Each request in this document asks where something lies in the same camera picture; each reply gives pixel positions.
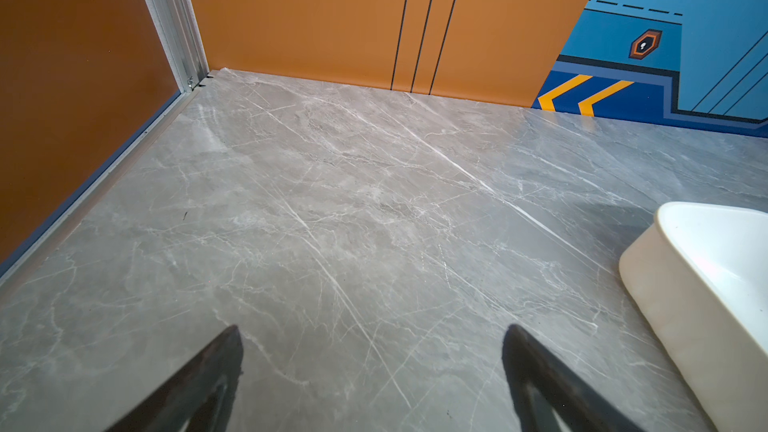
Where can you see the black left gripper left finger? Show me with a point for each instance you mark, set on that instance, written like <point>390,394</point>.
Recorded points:
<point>199,396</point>

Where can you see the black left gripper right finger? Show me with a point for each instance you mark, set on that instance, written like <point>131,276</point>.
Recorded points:
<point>548,396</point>

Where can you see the white rectangular plastic bin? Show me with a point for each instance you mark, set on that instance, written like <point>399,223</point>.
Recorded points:
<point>698,274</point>

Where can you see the aluminium left rear corner post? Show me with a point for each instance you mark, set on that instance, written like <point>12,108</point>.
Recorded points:
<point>179,34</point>

